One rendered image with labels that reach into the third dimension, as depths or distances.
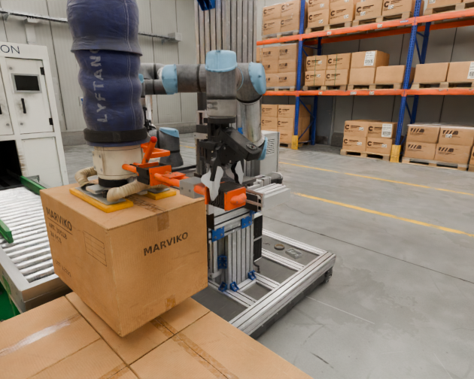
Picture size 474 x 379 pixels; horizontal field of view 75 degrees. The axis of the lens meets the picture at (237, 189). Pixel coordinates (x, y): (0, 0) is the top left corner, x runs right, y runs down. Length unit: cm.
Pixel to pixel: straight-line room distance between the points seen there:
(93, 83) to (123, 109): 12
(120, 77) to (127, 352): 99
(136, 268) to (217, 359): 45
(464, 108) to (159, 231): 849
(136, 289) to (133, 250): 14
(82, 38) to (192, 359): 116
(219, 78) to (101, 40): 53
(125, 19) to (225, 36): 71
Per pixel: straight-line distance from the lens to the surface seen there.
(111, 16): 120
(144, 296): 118
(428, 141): 786
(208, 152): 81
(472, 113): 908
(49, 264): 210
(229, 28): 182
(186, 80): 89
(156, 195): 122
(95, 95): 120
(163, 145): 194
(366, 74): 830
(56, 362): 142
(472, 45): 917
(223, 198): 80
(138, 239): 108
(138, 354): 134
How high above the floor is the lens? 145
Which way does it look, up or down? 17 degrees down
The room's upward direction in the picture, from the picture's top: straight up
